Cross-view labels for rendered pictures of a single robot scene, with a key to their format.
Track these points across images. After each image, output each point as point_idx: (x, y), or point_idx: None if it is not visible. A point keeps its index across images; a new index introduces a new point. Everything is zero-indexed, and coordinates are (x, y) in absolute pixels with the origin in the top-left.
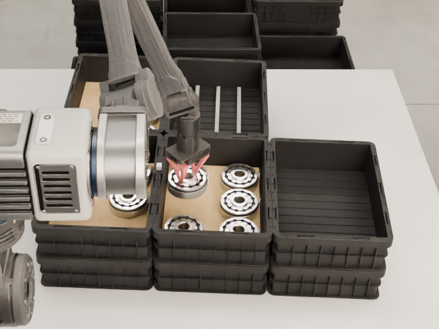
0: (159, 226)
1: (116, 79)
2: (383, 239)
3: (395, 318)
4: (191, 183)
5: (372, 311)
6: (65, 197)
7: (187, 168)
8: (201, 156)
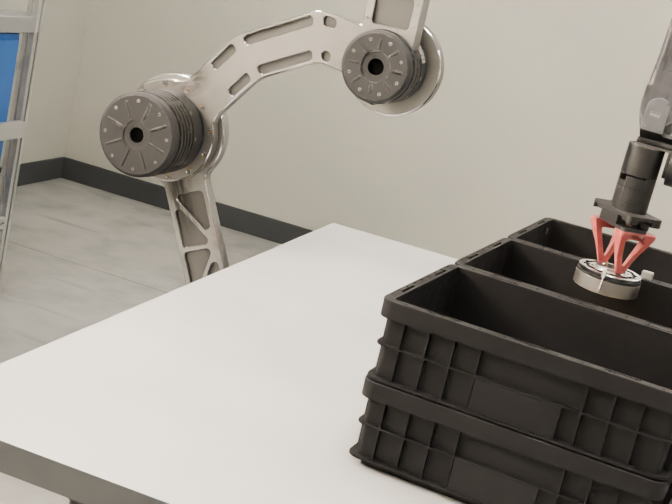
0: (527, 261)
1: None
2: (393, 295)
3: (297, 456)
4: (595, 266)
5: (328, 449)
6: None
7: (594, 220)
8: (612, 221)
